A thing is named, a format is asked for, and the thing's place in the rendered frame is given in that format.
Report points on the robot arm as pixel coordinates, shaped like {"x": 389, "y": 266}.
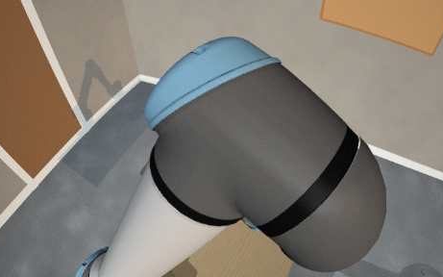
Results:
{"x": 240, "y": 135}

